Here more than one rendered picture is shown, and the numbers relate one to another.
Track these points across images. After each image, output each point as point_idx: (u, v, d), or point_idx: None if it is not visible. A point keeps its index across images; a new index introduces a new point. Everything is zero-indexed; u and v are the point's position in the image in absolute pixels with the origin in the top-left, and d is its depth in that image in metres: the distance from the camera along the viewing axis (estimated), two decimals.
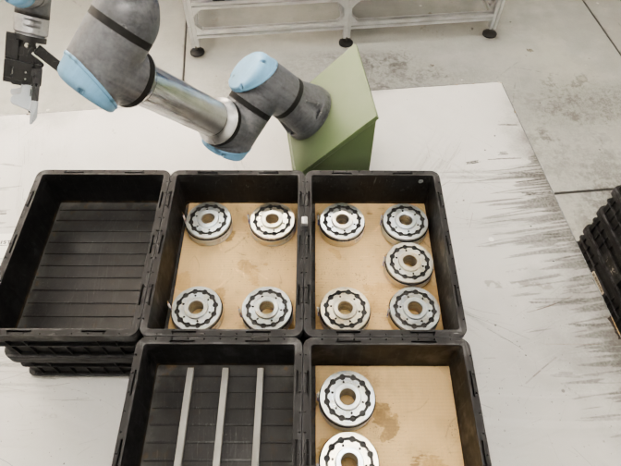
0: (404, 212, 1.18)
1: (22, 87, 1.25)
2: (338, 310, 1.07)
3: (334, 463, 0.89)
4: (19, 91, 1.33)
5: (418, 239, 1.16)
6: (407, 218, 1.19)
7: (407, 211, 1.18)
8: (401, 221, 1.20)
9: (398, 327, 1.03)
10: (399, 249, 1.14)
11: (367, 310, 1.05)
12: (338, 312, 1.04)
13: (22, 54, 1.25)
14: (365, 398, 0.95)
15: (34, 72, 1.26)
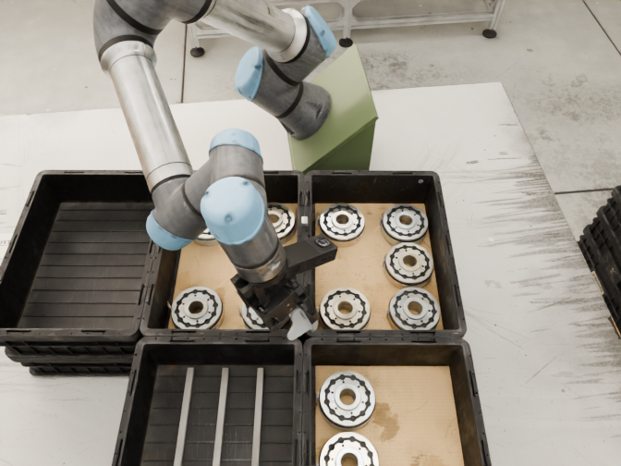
0: (404, 212, 1.18)
1: (292, 318, 0.84)
2: (338, 310, 1.07)
3: (334, 463, 0.89)
4: None
5: (418, 239, 1.16)
6: (407, 218, 1.19)
7: (407, 211, 1.18)
8: (401, 221, 1.20)
9: (398, 327, 1.03)
10: (399, 249, 1.14)
11: (367, 310, 1.05)
12: (338, 312, 1.04)
13: (269, 288, 0.79)
14: (365, 398, 0.95)
15: (297, 296, 0.81)
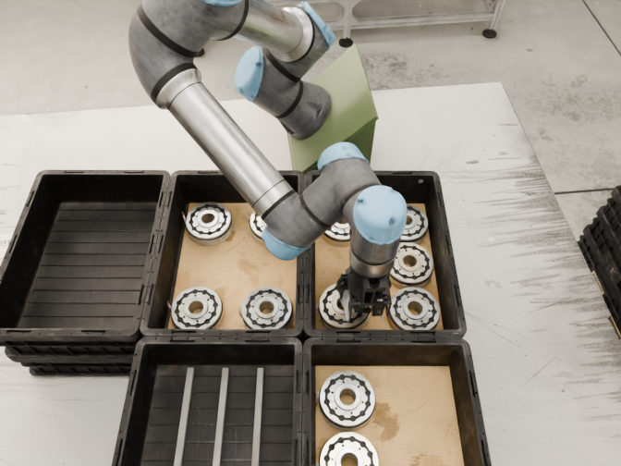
0: None
1: None
2: (338, 305, 1.06)
3: (334, 463, 0.89)
4: None
5: (418, 239, 1.16)
6: (407, 218, 1.19)
7: (407, 211, 1.18)
8: None
9: (398, 327, 1.03)
10: (399, 249, 1.14)
11: None
12: (337, 307, 1.03)
13: None
14: (365, 398, 0.95)
15: None
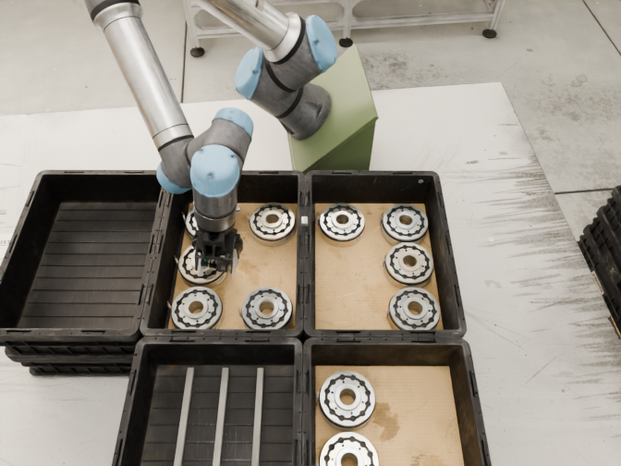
0: (404, 212, 1.18)
1: None
2: None
3: (334, 463, 0.89)
4: None
5: (418, 239, 1.16)
6: (407, 218, 1.19)
7: (407, 211, 1.18)
8: (401, 221, 1.20)
9: (398, 327, 1.03)
10: (399, 249, 1.14)
11: None
12: (195, 263, 1.11)
13: None
14: (365, 398, 0.95)
15: (234, 236, 1.03)
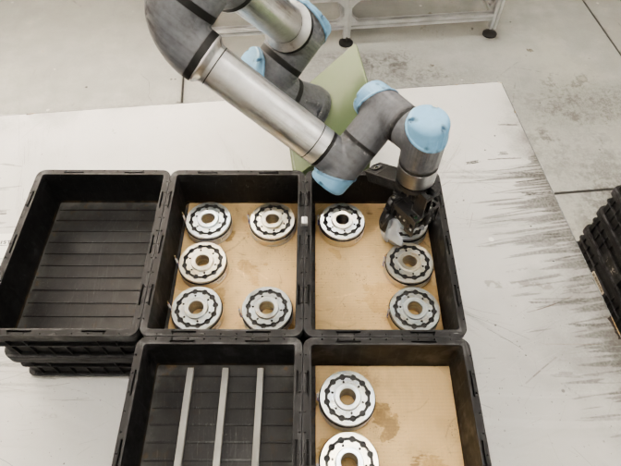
0: None
1: None
2: (199, 263, 1.14)
3: (334, 463, 0.89)
4: (396, 235, 1.11)
5: (418, 239, 1.16)
6: None
7: None
8: None
9: (398, 327, 1.03)
10: (399, 249, 1.14)
11: (223, 263, 1.11)
12: (195, 263, 1.11)
13: None
14: (365, 398, 0.95)
15: None
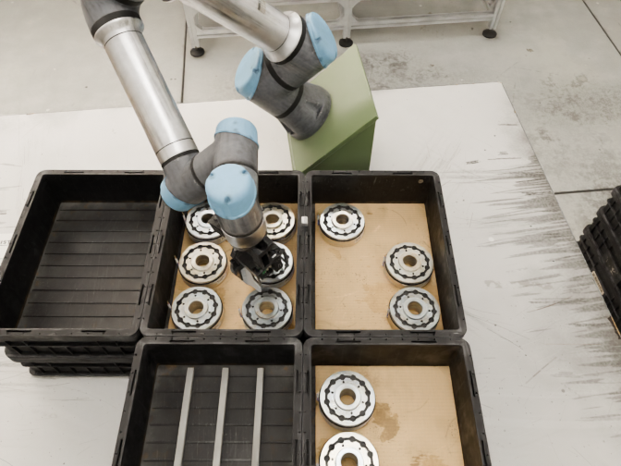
0: None
1: None
2: (199, 263, 1.14)
3: (334, 463, 0.89)
4: (254, 281, 1.05)
5: (283, 280, 1.10)
6: None
7: None
8: None
9: (398, 327, 1.03)
10: (399, 249, 1.14)
11: (223, 263, 1.11)
12: (195, 263, 1.11)
13: None
14: (365, 398, 0.95)
15: None
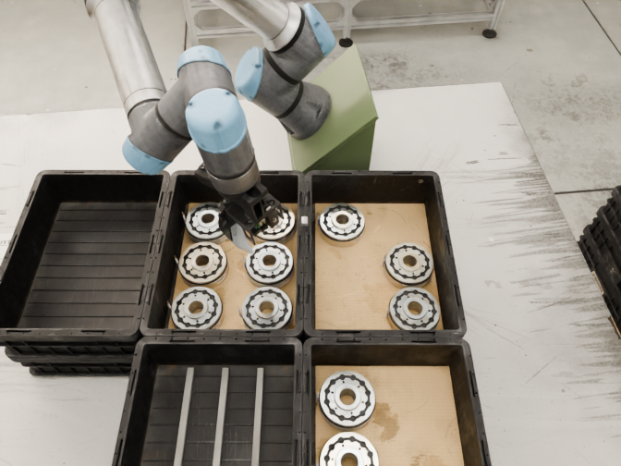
0: (267, 251, 1.12)
1: None
2: (199, 263, 1.14)
3: (334, 463, 0.89)
4: (246, 242, 0.93)
5: (283, 280, 1.10)
6: (272, 258, 1.13)
7: (271, 251, 1.12)
8: (267, 261, 1.14)
9: (398, 327, 1.03)
10: (399, 249, 1.14)
11: (223, 263, 1.11)
12: (195, 263, 1.11)
13: None
14: (365, 398, 0.95)
15: None
